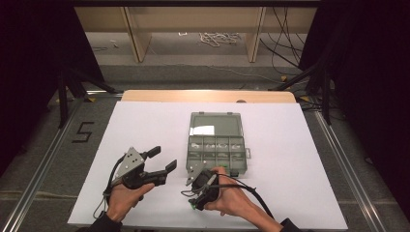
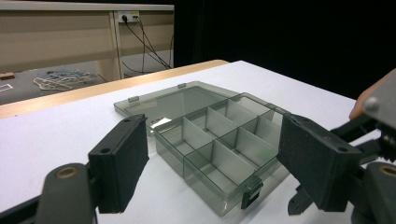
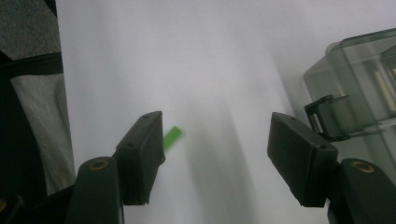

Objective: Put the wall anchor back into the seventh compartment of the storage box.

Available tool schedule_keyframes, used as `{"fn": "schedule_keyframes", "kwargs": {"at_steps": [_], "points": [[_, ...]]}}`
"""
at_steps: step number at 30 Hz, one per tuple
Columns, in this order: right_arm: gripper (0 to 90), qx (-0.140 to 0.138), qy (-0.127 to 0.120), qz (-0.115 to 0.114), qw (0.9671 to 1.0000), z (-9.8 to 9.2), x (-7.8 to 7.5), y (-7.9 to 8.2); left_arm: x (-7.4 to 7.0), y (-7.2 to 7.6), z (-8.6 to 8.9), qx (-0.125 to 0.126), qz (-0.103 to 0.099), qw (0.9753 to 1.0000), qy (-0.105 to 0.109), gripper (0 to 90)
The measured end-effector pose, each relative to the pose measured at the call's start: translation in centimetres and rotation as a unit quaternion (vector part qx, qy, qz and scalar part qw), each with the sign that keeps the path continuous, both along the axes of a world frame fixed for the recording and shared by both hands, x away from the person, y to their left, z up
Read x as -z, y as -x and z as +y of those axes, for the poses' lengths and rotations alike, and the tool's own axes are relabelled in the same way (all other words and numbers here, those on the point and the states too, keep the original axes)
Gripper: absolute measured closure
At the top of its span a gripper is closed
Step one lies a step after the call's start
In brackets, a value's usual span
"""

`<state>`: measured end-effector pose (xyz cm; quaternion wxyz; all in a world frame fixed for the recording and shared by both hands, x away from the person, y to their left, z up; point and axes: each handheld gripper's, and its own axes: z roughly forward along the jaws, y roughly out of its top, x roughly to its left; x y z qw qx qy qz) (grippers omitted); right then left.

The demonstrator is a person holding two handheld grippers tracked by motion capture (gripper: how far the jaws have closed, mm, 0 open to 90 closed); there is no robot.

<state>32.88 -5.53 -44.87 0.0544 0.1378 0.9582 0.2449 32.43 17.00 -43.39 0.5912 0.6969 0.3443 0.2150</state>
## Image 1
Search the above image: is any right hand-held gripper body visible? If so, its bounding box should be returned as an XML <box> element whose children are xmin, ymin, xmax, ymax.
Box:
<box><xmin>185</xmin><ymin>159</ymin><xmax>223</xmax><ymax>211</ymax></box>

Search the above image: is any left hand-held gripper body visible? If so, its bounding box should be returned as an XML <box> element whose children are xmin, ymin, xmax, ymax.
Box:
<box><xmin>110</xmin><ymin>146</ymin><xmax>168</xmax><ymax>190</ymax></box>

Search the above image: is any transparent grey compartment storage box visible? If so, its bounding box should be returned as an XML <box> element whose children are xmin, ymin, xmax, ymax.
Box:
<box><xmin>185</xmin><ymin>111</ymin><xmax>251</xmax><ymax>178</ymax></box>

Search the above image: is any person's right hand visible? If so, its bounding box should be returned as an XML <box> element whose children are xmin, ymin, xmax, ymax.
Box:
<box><xmin>204</xmin><ymin>165</ymin><xmax>259</xmax><ymax>218</ymax></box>

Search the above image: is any person's left hand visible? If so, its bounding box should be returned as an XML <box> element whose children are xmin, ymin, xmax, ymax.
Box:
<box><xmin>105</xmin><ymin>182</ymin><xmax>156</xmax><ymax>223</ymax></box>

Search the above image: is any white table sheet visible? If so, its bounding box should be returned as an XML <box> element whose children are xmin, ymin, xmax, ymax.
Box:
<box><xmin>67</xmin><ymin>101</ymin><xmax>349</xmax><ymax>230</ymax></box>

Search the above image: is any black metal stand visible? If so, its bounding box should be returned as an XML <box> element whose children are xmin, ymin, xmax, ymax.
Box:
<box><xmin>56</xmin><ymin>66</ymin><xmax>119</xmax><ymax>130</ymax></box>
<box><xmin>269</xmin><ymin>61</ymin><xmax>333</xmax><ymax>127</ymax></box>

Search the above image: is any black curtain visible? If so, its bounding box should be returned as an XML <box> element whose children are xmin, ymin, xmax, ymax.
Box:
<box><xmin>0</xmin><ymin>0</ymin><xmax>105</xmax><ymax>168</ymax></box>
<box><xmin>298</xmin><ymin>0</ymin><xmax>410</xmax><ymax>220</ymax></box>

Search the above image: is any left hand-held gripper cable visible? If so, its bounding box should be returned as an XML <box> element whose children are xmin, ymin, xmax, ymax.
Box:
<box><xmin>92</xmin><ymin>154</ymin><xmax>129</xmax><ymax>220</ymax></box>

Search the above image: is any hand-held gripper cable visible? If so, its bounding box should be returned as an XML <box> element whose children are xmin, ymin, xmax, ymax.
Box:
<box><xmin>92</xmin><ymin>154</ymin><xmax>129</xmax><ymax>220</ymax></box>
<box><xmin>180</xmin><ymin>173</ymin><xmax>276</xmax><ymax>220</ymax></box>

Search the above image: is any right hand-held gripper cable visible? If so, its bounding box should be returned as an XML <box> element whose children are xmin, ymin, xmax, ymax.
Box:
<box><xmin>180</xmin><ymin>173</ymin><xmax>276</xmax><ymax>220</ymax></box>

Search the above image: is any aluminium floor rail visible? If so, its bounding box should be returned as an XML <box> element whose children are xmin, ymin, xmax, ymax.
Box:
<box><xmin>0</xmin><ymin>90</ymin><xmax>124</xmax><ymax>232</ymax></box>
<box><xmin>313</xmin><ymin>110</ymin><xmax>388</xmax><ymax>232</ymax></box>

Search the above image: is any pile of white rope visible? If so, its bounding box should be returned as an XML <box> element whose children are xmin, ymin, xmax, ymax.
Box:
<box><xmin>198</xmin><ymin>31</ymin><xmax>242</xmax><ymax>48</ymax></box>

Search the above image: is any bundle of black cables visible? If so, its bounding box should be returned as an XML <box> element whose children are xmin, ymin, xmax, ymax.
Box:
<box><xmin>259</xmin><ymin>6</ymin><xmax>306</xmax><ymax>69</ymax></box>

